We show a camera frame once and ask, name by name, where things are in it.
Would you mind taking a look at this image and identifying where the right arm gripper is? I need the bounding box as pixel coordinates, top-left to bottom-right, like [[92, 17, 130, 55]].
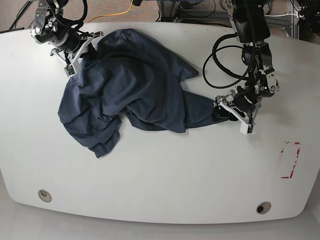
[[50, 31, 103, 66]]

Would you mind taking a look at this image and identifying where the table cable grommet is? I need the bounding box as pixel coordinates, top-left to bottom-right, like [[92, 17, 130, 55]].
[[256, 201, 272, 215], [38, 189, 52, 203]]

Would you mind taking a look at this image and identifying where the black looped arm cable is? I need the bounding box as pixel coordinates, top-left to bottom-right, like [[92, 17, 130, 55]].
[[202, 33, 253, 89]]

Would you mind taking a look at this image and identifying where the red tape rectangle marking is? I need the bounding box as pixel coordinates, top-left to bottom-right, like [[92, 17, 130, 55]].
[[277, 141, 301, 179]]

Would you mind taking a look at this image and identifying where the left table cable grommet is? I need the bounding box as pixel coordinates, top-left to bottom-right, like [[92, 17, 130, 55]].
[[38, 189, 52, 203]]

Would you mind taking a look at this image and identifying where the black cable left floor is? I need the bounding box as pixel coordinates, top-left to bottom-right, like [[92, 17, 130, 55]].
[[8, 0, 38, 30]]

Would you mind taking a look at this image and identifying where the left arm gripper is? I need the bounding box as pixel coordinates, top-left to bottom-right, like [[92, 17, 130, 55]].
[[211, 86, 261, 124]]

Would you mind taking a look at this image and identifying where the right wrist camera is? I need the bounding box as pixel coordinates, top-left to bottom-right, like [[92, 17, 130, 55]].
[[64, 65, 75, 77]]

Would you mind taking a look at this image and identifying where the right table cable grommet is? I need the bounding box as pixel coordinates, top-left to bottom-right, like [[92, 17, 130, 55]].
[[256, 201, 272, 215]]

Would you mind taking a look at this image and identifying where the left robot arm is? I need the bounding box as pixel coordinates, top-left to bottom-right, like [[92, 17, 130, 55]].
[[212, 0, 279, 127]]

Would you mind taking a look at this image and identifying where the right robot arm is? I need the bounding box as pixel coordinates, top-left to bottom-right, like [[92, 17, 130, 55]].
[[31, 0, 103, 67]]

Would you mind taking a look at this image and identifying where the white cable on floor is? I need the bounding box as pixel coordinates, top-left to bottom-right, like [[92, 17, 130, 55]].
[[264, 12, 298, 18]]

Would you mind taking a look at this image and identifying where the yellow cable on floor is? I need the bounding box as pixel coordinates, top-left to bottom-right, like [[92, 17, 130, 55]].
[[87, 0, 133, 24]]

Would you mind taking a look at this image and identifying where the dark blue t-shirt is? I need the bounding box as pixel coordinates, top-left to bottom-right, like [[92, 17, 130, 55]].
[[58, 28, 217, 158]]

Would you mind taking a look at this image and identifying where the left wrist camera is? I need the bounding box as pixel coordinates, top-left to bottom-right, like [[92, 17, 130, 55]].
[[240, 122, 256, 135]]

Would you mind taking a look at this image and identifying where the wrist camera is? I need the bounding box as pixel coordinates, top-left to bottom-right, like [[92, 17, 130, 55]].
[[64, 65, 75, 77], [240, 122, 256, 135]]

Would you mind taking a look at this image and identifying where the aluminium frame rail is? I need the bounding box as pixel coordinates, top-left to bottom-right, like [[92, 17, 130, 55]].
[[156, 0, 297, 28]]

